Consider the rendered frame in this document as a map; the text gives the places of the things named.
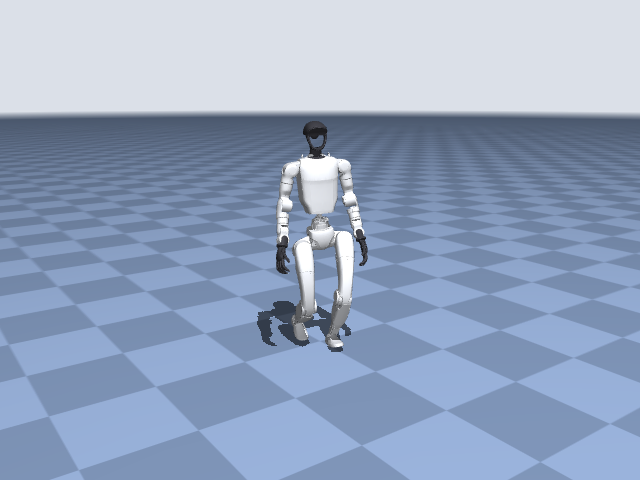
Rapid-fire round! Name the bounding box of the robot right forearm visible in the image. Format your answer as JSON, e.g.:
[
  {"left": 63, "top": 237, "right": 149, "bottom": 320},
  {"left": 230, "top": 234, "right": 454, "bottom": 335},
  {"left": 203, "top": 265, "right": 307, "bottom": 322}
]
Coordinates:
[{"left": 276, "top": 199, "right": 289, "bottom": 244}]

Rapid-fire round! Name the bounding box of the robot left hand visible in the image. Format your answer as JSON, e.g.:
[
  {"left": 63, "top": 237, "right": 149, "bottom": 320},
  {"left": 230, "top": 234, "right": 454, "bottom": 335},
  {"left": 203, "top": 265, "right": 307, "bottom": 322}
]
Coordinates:
[{"left": 356, "top": 229, "right": 368, "bottom": 266}]

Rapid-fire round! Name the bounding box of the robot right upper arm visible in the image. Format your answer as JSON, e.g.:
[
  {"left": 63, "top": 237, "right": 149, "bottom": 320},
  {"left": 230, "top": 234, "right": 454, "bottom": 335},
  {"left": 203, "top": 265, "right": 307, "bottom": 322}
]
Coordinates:
[{"left": 279, "top": 161, "right": 300, "bottom": 212}]

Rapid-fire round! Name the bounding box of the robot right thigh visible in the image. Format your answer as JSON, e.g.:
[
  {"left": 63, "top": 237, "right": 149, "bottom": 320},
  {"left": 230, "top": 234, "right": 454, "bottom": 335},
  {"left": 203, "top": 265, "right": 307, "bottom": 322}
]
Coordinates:
[{"left": 292, "top": 236, "right": 317, "bottom": 316}]

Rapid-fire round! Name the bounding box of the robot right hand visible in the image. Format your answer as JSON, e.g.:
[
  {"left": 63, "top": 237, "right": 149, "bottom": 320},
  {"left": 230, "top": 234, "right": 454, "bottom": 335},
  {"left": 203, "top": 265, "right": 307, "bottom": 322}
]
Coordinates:
[{"left": 276, "top": 236, "right": 290, "bottom": 274}]

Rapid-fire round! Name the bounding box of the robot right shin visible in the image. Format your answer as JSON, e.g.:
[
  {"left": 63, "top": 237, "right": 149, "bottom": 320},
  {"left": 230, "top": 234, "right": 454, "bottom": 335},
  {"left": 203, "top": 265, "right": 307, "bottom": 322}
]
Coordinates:
[{"left": 294, "top": 300, "right": 313, "bottom": 324}]

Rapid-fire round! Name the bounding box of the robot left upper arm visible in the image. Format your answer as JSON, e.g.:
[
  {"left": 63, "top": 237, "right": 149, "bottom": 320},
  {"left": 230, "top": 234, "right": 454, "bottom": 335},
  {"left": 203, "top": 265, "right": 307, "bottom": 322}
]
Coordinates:
[{"left": 336, "top": 159, "right": 356, "bottom": 207}]

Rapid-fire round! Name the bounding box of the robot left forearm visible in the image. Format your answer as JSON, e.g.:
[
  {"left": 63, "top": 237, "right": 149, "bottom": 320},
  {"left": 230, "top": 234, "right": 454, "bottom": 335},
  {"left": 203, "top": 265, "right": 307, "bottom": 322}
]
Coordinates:
[{"left": 347, "top": 194, "right": 364, "bottom": 239}]

